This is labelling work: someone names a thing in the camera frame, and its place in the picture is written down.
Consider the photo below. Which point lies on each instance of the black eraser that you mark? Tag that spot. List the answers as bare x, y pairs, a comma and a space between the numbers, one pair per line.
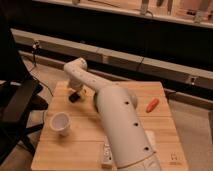
74, 97

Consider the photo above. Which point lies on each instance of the green bowl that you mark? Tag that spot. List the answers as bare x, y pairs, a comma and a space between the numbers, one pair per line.
95, 100

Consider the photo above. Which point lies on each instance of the black office chair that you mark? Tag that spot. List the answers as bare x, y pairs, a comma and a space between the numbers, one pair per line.
18, 96

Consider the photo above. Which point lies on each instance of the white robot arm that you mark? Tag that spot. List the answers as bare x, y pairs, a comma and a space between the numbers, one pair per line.
116, 105

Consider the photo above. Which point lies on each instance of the white plastic bottle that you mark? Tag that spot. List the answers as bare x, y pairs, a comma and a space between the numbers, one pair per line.
106, 161

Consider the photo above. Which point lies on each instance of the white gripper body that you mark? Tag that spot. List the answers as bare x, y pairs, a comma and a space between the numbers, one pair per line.
75, 84

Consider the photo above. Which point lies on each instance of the orange carrot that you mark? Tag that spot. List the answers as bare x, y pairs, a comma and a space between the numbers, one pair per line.
151, 106

